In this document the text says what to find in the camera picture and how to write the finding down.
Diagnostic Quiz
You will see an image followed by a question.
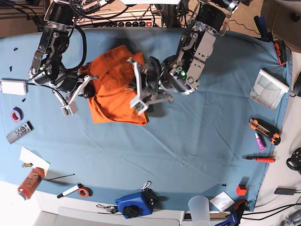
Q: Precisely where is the white paper sheet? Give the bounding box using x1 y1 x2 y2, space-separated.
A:
19 146 50 176

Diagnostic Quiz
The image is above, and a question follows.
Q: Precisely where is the black computer mouse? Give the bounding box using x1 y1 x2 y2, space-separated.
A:
293 72 301 97

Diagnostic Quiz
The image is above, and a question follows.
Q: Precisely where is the translucent plastic cup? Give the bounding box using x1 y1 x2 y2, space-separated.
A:
188 195 210 226

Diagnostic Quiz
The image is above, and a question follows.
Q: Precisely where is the red black clamp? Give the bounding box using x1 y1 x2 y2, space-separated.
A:
274 39 287 66

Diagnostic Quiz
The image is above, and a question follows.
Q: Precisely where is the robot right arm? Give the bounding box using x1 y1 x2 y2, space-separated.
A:
26 0 98 116

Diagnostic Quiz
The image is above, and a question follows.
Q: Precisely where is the small gold battery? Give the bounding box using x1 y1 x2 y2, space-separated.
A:
22 163 33 168

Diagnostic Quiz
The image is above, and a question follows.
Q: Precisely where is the orange t-shirt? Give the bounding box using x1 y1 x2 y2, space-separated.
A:
79 45 149 126

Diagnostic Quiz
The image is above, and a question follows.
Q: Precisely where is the red screwdriver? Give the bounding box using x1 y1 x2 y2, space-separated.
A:
242 156 276 163

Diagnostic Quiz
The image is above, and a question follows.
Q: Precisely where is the black power adapter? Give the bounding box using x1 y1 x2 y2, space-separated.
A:
274 187 296 195

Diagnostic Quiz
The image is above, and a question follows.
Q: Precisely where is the silver carabiner clip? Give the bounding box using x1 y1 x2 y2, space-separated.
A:
141 181 151 191

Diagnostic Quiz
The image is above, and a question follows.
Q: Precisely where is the purple glue tube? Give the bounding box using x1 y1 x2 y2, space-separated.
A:
255 132 266 152

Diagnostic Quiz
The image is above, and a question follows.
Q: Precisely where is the blue plastic device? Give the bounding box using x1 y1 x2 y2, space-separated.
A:
115 189 159 219

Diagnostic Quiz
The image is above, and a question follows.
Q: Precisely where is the purple tape roll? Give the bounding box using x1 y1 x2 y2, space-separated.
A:
10 107 24 122

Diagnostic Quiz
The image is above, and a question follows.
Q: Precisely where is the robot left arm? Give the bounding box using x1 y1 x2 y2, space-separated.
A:
128 0 240 114

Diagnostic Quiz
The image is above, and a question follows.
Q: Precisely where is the grey remote control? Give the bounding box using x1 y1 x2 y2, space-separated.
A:
6 121 34 144

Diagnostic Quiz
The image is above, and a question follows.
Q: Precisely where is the silver key clip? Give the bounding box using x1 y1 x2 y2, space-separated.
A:
96 204 118 214

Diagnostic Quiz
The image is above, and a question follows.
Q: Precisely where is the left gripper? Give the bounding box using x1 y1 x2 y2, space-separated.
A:
127 56 174 115

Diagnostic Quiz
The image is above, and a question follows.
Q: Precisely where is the small white card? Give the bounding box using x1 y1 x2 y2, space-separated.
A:
210 191 235 211

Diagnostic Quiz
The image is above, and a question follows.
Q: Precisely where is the red tape roll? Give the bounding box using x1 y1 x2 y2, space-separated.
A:
78 186 93 198

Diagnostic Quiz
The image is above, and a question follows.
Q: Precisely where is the white box with lid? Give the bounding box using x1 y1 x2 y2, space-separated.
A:
0 79 28 96

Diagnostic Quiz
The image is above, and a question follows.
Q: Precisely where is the white notebook with leaf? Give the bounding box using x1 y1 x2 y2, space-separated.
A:
249 69 290 111

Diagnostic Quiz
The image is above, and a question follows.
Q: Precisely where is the white power strip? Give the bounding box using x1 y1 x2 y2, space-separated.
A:
77 17 165 28

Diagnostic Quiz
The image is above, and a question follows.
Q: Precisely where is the red cube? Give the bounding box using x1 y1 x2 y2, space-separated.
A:
236 185 247 196

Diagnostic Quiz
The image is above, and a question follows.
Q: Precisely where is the blue table cloth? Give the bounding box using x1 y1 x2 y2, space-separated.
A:
0 32 292 210

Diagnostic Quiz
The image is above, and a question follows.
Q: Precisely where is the blue clamp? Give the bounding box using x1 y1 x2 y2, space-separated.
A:
215 200 247 226

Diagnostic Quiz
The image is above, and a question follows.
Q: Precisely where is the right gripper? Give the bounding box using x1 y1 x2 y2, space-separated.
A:
52 73 98 117

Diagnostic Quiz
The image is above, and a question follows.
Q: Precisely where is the red drink can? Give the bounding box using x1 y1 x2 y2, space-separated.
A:
18 168 45 200

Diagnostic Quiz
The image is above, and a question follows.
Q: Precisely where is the orange black utility knife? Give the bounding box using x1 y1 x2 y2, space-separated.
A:
248 118 281 145

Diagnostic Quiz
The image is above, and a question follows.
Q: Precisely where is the thin black rod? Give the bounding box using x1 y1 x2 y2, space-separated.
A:
46 174 75 181

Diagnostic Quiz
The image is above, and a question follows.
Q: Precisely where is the white marker pen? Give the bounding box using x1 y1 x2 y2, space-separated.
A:
57 183 83 199

